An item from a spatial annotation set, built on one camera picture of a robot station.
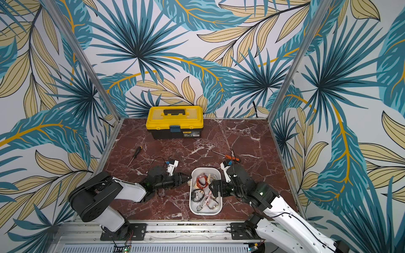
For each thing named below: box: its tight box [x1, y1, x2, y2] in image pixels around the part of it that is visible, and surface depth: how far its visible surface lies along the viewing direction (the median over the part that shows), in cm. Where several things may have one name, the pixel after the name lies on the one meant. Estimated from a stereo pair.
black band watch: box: [190, 188, 206, 202], surface depth 84 cm
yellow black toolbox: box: [145, 105, 205, 139], surface depth 99 cm
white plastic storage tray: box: [189, 167, 223, 216], surface depth 83 cm
